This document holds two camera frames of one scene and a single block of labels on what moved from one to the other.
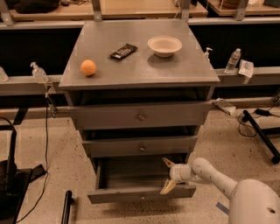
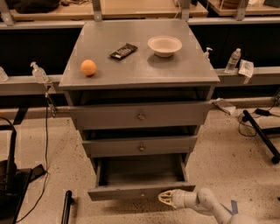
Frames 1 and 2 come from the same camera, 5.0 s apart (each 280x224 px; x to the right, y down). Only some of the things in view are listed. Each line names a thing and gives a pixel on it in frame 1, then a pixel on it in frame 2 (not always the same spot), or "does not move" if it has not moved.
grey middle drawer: (153, 146) does not move
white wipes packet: (246, 68) does not move
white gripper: (176, 172) -> (179, 198)
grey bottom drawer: (133, 178) does not move
